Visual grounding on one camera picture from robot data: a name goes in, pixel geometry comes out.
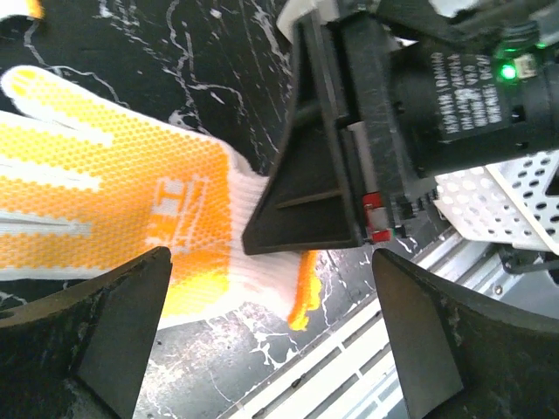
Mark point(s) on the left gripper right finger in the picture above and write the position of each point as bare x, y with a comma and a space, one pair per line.
461, 354

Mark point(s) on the blue dotted glove centre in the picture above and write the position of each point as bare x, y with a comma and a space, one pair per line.
21, 8

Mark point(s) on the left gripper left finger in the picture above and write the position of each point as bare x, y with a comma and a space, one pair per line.
83, 352

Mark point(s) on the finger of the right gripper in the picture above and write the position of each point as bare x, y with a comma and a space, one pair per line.
309, 202

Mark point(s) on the white perforated storage basket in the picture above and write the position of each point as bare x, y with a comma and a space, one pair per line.
504, 203

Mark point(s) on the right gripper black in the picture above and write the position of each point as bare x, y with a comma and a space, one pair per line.
427, 96

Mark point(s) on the yellow dotted white glove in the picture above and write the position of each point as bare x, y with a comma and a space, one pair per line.
87, 185

